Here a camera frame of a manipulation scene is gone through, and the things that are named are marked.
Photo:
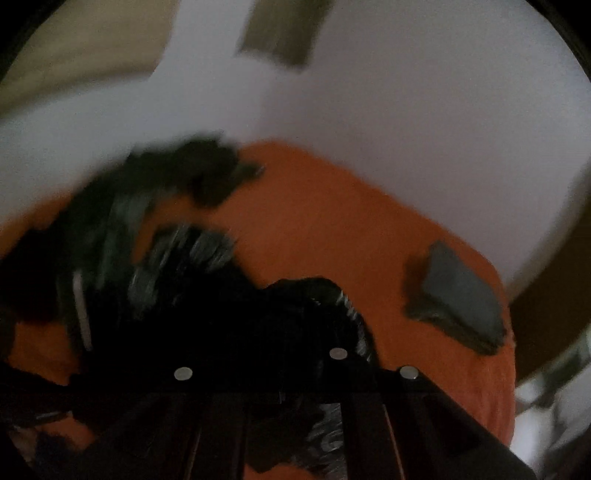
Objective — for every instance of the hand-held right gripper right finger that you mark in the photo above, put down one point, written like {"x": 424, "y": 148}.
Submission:
{"x": 369, "y": 415}

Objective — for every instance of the black patterned garment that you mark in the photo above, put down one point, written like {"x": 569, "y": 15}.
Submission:
{"x": 277, "y": 332}

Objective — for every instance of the orange blanket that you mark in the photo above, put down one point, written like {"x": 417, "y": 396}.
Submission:
{"x": 323, "y": 221}

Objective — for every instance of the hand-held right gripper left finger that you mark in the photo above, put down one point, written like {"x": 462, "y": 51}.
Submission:
{"x": 194, "y": 415}

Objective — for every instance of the barred window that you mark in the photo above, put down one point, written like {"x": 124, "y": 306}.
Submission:
{"x": 277, "y": 27}

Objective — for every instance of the folded grey garment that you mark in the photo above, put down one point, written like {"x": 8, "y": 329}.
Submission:
{"x": 457, "y": 300}

